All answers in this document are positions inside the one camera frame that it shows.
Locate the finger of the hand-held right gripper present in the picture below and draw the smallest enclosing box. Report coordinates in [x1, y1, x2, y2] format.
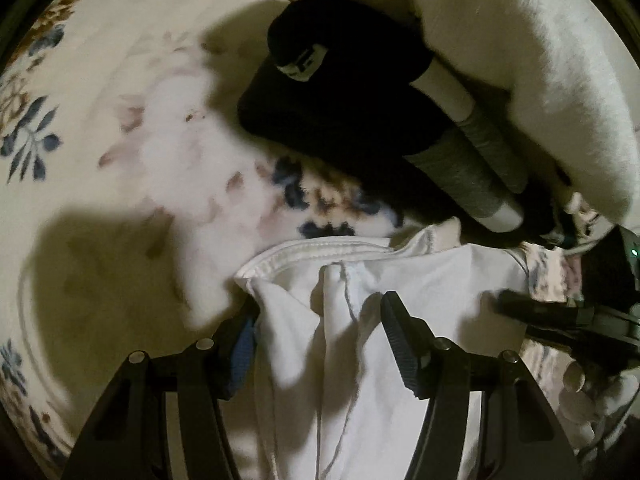
[497, 289, 640, 328]
[522, 324, 640, 361]

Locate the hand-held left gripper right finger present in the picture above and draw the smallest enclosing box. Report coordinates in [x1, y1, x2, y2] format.
[380, 290, 584, 480]

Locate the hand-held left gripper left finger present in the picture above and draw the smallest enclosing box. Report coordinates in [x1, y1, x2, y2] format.
[60, 302, 262, 480]

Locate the person's right hand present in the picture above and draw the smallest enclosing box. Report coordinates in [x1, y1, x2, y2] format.
[559, 358, 640, 458]

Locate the grey and white striped cloth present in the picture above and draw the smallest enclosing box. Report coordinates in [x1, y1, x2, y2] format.
[404, 57, 527, 234]

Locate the cream fleece blanket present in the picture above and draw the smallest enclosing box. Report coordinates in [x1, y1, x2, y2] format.
[292, 0, 640, 223]

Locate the black garment with white label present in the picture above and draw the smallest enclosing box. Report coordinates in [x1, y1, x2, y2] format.
[237, 0, 453, 221]

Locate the floral bed sheet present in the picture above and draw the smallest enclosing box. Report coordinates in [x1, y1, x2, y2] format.
[0, 0, 640, 480]

